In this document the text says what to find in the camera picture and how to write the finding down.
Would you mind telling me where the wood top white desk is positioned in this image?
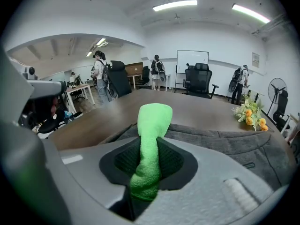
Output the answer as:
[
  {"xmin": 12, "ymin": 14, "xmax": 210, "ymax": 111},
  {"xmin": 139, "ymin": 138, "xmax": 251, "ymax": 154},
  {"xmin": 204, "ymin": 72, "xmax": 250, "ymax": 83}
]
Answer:
[
  {"xmin": 127, "ymin": 73, "xmax": 143, "ymax": 90},
  {"xmin": 66, "ymin": 83, "xmax": 96, "ymax": 114}
]

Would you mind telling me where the whiteboard on stand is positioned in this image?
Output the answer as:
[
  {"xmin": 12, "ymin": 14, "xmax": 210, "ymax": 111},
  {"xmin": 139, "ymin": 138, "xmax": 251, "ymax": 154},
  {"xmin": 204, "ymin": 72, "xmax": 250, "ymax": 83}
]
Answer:
[{"xmin": 175, "ymin": 50, "xmax": 210, "ymax": 90}]

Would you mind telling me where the black headrest office chair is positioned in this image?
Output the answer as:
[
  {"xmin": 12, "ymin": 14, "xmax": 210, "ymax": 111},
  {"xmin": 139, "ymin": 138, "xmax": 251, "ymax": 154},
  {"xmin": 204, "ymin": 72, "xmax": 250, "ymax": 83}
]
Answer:
[{"xmin": 106, "ymin": 60, "xmax": 132, "ymax": 98}]

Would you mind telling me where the person's left hand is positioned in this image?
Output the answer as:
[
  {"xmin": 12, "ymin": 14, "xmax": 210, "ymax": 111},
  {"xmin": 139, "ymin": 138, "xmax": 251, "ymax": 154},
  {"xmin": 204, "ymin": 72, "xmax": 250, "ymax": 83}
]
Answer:
[{"xmin": 50, "ymin": 97, "xmax": 59, "ymax": 118}]

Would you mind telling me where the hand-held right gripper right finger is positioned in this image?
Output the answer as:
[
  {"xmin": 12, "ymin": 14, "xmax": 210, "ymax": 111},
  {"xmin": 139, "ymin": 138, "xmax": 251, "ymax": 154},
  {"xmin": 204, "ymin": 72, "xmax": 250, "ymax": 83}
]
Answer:
[{"xmin": 135, "ymin": 136, "xmax": 291, "ymax": 225}]

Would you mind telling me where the black leg standing desk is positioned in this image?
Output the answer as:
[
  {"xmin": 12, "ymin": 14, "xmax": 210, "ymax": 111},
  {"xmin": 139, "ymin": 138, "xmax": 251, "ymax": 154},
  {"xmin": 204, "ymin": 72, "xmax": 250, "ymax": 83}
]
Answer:
[{"xmin": 243, "ymin": 84, "xmax": 265, "ymax": 103}]

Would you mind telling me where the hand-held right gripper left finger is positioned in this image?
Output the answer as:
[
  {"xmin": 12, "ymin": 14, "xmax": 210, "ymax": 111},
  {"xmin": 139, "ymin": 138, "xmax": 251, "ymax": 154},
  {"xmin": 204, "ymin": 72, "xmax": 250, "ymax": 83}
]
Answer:
[{"xmin": 58, "ymin": 136, "xmax": 143, "ymax": 221}]

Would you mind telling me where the wall poster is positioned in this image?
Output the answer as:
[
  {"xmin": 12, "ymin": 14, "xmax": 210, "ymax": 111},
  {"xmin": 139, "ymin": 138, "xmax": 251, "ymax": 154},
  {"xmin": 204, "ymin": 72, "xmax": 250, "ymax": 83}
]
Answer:
[{"xmin": 251, "ymin": 52, "xmax": 261, "ymax": 68}]

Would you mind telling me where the black swivel chair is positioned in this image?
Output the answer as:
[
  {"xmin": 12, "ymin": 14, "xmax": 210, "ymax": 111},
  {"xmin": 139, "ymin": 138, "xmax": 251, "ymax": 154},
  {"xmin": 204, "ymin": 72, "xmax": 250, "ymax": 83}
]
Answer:
[{"xmin": 38, "ymin": 112, "xmax": 84, "ymax": 139}]

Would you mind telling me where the artificial flower bouquet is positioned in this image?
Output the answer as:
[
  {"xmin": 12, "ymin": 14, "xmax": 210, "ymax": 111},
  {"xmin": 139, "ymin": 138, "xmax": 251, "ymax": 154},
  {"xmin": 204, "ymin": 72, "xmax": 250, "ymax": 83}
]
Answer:
[{"xmin": 232, "ymin": 95, "xmax": 270, "ymax": 132}]

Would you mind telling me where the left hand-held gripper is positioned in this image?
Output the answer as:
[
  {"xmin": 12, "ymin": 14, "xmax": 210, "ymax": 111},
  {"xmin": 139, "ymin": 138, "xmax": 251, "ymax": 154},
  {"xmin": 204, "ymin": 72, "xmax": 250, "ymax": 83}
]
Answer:
[{"xmin": 18, "ymin": 80, "xmax": 68, "ymax": 130}]

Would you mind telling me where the black floor fan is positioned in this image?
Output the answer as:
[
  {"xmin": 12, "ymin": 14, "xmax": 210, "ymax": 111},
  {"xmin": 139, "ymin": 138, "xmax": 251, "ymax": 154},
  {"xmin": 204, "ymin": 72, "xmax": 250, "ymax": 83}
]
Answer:
[{"xmin": 266, "ymin": 77, "xmax": 288, "ymax": 118}]

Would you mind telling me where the green cloth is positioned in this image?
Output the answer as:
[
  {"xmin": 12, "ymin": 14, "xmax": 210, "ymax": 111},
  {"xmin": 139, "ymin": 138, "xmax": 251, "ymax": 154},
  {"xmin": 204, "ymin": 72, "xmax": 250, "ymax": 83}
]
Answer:
[{"xmin": 129, "ymin": 103, "xmax": 173, "ymax": 202}]

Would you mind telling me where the grey backpack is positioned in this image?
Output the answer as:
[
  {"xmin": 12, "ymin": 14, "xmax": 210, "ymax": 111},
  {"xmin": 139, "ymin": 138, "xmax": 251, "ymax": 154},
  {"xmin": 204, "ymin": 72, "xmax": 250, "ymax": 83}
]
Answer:
[{"xmin": 99, "ymin": 122, "xmax": 291, "ymax": 192}]

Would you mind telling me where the black mesh office chair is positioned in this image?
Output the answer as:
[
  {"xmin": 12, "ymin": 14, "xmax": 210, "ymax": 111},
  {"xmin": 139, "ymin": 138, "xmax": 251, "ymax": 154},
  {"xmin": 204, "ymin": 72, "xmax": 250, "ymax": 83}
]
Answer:
[
  {"xmin": 182, "ymin": 64, "xmax": 196, "ymax": 95},
  {"xmin": 186, "ymin": 63, "xmax": 220, "ymax": 100}
]

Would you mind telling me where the left hand-held gripper camera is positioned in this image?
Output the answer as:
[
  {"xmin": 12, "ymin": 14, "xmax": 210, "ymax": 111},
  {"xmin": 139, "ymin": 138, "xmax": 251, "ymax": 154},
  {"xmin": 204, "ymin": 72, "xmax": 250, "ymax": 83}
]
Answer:
[{"xmin": 20, "ymin": 64, "xmax": 38, "ymax": 81}]

